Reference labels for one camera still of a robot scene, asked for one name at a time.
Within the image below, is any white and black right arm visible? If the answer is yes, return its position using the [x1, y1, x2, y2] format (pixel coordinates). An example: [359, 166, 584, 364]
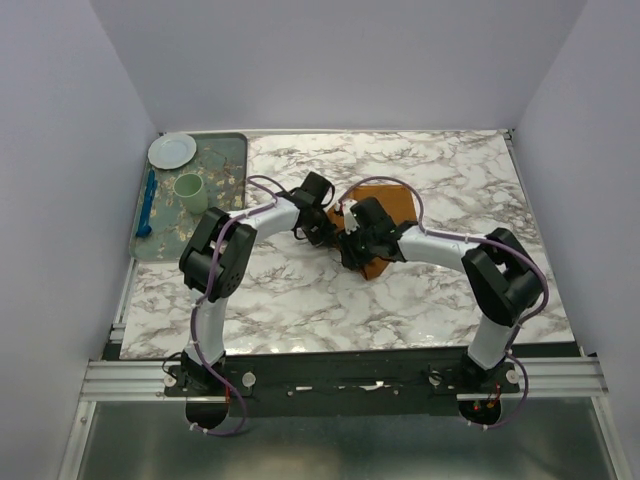
[337, 221, 548, 392]

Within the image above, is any blue plastic utensil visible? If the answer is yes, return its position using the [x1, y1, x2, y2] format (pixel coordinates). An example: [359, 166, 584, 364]
[135, 169, 157, 238]

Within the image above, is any floral teal serving tray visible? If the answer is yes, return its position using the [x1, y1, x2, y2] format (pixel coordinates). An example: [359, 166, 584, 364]
[129, 133, 248, 262]

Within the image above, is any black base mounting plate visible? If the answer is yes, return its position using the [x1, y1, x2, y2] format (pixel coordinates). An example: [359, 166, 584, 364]
[164, 347, 520, 418]

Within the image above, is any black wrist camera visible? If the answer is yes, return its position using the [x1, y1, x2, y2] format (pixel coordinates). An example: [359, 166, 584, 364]
[350, 197, 396, 233]
[293, 172, 335, 208]

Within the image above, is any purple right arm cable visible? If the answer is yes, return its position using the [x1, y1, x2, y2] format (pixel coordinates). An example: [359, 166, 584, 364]
[337, 175, 551, 361]

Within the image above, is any aluminium frame rail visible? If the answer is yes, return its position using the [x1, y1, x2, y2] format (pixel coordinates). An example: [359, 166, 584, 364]
[80, 357, 609, 403]

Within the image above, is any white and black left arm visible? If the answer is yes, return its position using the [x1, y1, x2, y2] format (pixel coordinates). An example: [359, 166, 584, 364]
[179, 187, 335, 395]

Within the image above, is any white round plate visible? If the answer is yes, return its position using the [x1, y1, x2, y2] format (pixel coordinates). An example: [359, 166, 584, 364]
[148, 133, 197, 170]

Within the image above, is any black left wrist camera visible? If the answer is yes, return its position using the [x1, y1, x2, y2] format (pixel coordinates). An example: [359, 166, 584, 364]
[293, 172, 335, 208]

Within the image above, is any light green cup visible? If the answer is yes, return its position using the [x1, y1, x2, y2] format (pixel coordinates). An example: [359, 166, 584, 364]
[173, 173, 208, 215]

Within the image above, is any orange-brown cloth napkin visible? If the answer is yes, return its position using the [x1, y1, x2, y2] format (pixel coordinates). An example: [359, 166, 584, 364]
[327, 185, 417, 281]

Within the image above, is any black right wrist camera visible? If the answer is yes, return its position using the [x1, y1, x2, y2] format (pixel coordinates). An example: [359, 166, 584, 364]
[350, 197, 396, 233]

